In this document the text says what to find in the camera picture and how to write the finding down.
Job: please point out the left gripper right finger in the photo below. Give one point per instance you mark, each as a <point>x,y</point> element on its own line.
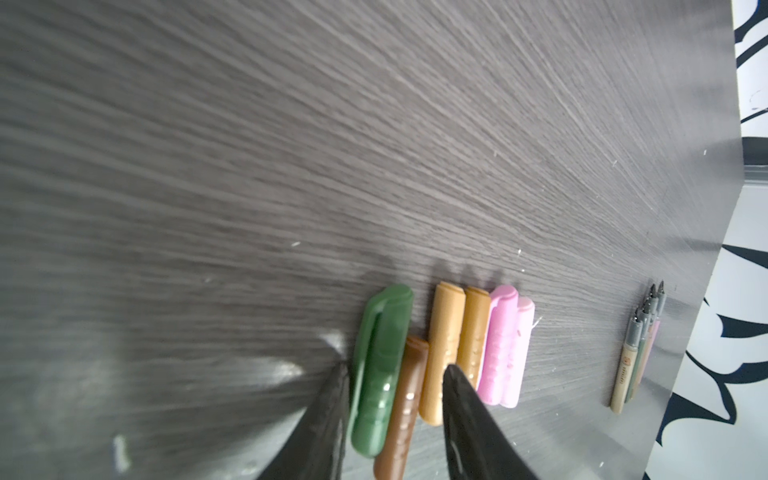
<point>475,446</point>

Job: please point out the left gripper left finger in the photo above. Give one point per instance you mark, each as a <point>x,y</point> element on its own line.
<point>316,447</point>

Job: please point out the ochre pen cap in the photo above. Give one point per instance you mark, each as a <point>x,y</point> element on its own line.
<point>473,333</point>

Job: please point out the cream pen brown cap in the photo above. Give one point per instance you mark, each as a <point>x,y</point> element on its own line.
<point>626,362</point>

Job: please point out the green pen tan cap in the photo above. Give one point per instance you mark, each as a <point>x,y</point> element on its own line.
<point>645,315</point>

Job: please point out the pink pen purple cap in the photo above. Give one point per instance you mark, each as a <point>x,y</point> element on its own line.
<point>660,302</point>

